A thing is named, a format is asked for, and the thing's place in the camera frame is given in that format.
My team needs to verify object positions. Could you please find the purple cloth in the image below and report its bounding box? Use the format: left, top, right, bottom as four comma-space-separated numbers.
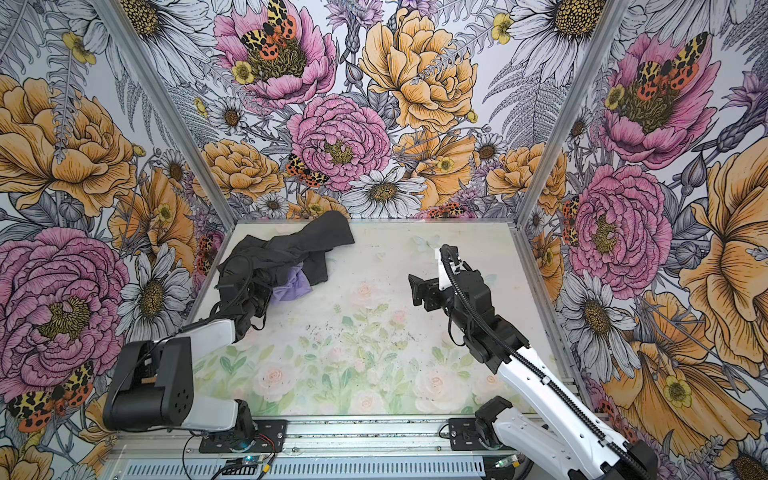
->
271, 264, 312, 304

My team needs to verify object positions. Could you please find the black cloth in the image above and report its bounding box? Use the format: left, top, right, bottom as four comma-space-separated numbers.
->
218, 211, 355, 293

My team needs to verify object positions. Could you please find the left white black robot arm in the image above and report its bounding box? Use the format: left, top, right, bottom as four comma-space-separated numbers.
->
103, 280, 272, 451

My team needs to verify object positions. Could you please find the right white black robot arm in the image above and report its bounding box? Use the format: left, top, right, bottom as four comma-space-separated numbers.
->
408, 244, 658, 479

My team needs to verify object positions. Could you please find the green circuit board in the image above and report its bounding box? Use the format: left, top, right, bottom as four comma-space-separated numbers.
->
224, 457, 263, 476

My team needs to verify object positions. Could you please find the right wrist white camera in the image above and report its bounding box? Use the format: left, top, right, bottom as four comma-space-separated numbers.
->
435, 244, 462, 290

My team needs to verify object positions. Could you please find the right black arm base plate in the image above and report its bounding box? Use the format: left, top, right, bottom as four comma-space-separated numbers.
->
447, 417, 501, 451

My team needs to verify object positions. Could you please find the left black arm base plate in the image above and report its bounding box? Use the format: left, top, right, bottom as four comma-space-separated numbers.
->
198, 419, 288, 454

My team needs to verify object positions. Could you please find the aluminium front rail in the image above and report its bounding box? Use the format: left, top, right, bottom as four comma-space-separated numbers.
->
113, 415, 487, 460

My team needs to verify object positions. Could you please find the white vented cable duct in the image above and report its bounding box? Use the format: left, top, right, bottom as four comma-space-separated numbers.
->
117, 455, 486, 479

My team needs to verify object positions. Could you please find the left aluminium corner post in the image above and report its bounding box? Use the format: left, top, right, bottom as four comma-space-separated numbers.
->
94, 1, 238, 232

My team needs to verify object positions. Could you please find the aluminium corner post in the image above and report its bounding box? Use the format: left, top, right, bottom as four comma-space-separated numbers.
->
94, 1, 238, 232
515, 0, 630, 228

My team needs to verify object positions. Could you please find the right aluminium corner post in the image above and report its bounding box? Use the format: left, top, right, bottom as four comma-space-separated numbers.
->
515, 0, 630, 228

